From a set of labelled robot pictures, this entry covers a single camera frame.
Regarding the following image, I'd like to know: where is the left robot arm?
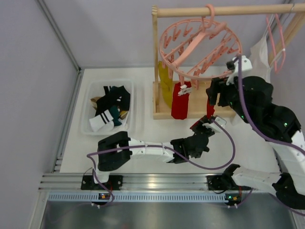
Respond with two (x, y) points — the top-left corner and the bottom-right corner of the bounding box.
(93, 116), (215, 184)

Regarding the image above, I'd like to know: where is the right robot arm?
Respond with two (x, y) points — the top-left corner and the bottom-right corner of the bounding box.
(206, 76), (305, 210)

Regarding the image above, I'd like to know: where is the white undershirt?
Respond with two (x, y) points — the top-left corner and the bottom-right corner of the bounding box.
(242, 36), (271, 83)

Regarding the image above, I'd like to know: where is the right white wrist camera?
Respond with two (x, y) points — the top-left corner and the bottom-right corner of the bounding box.
(225, 55), (253, 85)

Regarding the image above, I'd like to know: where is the clear plastic basket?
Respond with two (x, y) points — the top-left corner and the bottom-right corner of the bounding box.
(81, 79), (134, 135)

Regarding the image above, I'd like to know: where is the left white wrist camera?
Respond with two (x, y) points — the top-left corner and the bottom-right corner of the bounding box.
(203, 116), (227, 133)

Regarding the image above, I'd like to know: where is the black striped sock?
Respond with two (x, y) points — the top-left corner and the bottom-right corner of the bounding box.
(95, 86), (131, 116)

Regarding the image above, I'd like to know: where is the teal green sock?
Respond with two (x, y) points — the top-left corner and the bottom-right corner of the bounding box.
(109, 106), (122, 126)

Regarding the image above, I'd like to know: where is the brown striped sock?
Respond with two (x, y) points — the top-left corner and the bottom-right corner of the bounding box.
(90, 97), (101, 110)

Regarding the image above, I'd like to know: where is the white slotted cable duct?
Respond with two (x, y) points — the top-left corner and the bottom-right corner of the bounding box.
(48, 192), (239, 203)

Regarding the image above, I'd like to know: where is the mustard yellow sock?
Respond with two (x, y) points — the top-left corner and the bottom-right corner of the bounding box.
(158, 61), (173, 109)

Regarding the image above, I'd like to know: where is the pink clothes hanger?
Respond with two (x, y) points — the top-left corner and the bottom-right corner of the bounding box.
(265, 13), (286, 73)

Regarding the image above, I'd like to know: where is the white striped sock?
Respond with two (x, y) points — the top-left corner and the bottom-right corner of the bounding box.
(89, 110), (114, 132)

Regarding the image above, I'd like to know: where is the wooden clothes rack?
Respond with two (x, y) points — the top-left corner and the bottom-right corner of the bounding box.
(152, 3), (305, 120)

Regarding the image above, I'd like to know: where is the pink round clip hanger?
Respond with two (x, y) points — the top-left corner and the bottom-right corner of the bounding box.
(154, 4), (243, 85)

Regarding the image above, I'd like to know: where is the red sock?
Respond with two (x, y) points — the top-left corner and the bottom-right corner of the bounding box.
(190, 98), (215, 130)
(171, 82), (190, 120)

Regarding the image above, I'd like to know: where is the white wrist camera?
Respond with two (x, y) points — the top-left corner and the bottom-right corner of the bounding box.
(225, 55), (253, 85)
(203, 116), (227, 133)

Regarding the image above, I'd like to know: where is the aluminium rail frame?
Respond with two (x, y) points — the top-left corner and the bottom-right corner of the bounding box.
(39, 173), (214, 191)

